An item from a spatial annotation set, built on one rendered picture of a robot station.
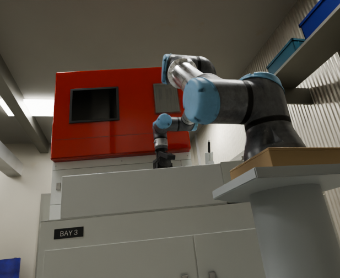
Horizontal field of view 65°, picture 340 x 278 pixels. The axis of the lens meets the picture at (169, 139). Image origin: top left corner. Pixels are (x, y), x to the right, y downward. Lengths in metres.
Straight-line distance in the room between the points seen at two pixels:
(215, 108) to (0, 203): 7.17
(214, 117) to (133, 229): 0.46
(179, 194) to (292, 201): 0.42
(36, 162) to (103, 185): 6.73
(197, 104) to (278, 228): 0.32
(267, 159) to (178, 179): 0.42
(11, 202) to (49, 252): 6.60
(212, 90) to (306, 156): 0.25
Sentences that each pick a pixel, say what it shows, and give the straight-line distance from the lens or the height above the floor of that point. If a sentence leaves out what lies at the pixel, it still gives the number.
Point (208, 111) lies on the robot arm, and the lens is 0.65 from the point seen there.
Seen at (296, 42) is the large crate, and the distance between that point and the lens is 3.23.
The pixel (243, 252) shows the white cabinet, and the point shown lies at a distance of 0.94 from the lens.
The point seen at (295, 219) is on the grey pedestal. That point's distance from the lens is 0.62.
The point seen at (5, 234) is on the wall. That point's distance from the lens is 7.47.
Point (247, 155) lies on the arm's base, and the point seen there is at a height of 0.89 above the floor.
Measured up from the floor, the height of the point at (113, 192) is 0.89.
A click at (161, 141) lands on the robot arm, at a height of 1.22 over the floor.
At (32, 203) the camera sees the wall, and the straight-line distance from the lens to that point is 7.41.
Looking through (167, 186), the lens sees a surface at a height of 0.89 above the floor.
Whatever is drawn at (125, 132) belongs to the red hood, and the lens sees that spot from 1.62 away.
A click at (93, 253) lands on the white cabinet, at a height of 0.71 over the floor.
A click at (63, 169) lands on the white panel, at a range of 1.67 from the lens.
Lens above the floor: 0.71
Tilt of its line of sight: 21 degrees up
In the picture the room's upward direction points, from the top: 6 degrees counter-clockwise
